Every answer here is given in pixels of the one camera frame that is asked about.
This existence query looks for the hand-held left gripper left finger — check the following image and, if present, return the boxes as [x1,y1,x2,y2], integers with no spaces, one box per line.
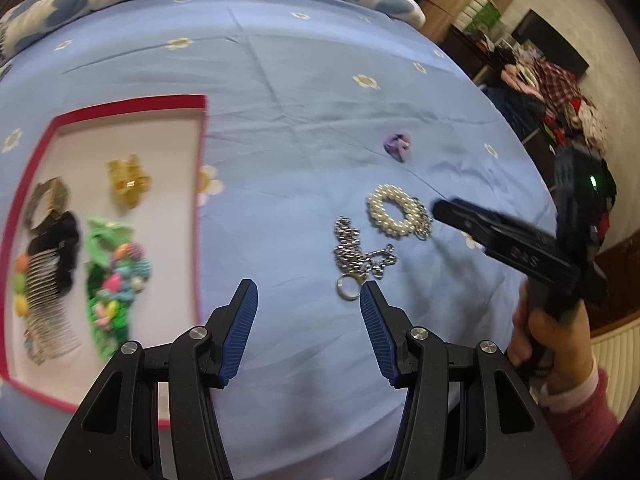
[44,279,259,480]

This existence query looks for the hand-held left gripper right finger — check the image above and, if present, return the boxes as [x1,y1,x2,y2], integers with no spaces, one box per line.
[359,281,573,480]

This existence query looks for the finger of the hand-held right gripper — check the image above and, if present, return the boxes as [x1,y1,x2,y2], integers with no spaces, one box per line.
[432,199,583,288]

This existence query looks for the silver chain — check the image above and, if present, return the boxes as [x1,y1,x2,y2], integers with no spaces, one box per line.
[334,216,398,302]

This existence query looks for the white pearl bracelet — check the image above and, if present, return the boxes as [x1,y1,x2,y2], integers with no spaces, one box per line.
[366,184,426,236]

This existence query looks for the colourful beaded bracelet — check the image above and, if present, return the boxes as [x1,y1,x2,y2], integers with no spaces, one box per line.
[100,242,151,306]

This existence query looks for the green braided bracelet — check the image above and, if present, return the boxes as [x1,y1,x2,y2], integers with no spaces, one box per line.
[85,260,132,361]

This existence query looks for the green bow hair tie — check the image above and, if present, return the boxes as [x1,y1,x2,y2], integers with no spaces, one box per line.
[85,217,133,266]

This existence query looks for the red shallow box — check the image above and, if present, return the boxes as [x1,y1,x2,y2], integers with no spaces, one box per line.
[0,94,208,428]

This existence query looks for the yellow hair claw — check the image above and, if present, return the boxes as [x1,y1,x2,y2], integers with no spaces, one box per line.
[106,155,151,208]

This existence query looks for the black scrunchie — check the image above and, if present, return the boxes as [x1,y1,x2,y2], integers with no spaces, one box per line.
[27,210,82,296]

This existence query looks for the clear beaded hair comb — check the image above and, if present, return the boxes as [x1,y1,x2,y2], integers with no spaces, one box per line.
[12,250,83,361]

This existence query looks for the silver mesh band watch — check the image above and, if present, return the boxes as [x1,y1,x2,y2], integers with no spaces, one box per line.
[22,177,71,231]

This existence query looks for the person's right forearm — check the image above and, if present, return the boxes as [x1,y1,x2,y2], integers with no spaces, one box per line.
[537,357,621,480]

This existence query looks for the person's right hand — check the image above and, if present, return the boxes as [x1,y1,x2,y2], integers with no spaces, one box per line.
[507,280,597,397]

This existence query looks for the dark dresser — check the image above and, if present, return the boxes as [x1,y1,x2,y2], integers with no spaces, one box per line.
[450,25,568,188]

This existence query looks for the pile of clothes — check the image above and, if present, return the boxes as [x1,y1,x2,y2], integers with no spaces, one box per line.
[500,45,608,161]

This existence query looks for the black monitor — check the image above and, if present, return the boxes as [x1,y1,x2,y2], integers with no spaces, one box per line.
[511,9,590,78]

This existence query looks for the white radiator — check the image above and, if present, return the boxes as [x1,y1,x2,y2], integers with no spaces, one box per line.
[590,317,640,411]

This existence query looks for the green white boxes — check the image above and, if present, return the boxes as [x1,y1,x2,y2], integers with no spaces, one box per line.
[462,0,501,36]

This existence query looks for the purple hair tie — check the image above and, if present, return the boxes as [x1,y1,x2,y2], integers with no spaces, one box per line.
[382,131,413,162]

